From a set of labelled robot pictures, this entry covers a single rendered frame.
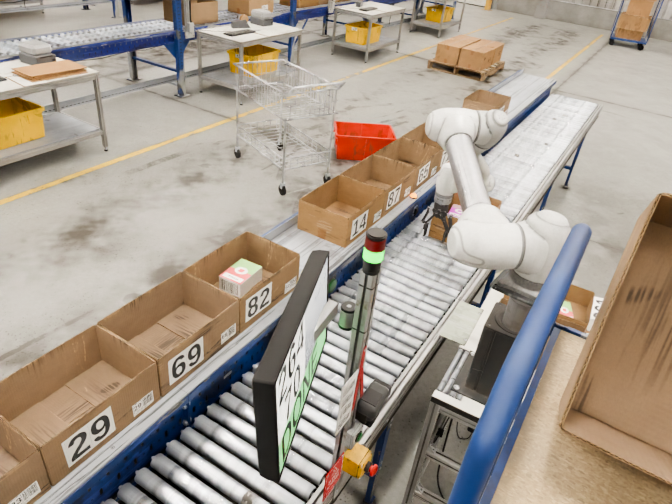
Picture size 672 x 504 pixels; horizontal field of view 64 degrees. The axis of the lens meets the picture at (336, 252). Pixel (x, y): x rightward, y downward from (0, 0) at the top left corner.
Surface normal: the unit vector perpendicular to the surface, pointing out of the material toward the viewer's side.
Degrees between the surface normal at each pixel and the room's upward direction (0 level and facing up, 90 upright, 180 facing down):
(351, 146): 94
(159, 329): 0
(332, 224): 90
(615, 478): 0
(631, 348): 57
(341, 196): 89
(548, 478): 0
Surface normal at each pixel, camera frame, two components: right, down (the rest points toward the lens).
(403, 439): 0.10, -0.83
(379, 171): -0.51, 0.42
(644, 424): -0.42, -0.11
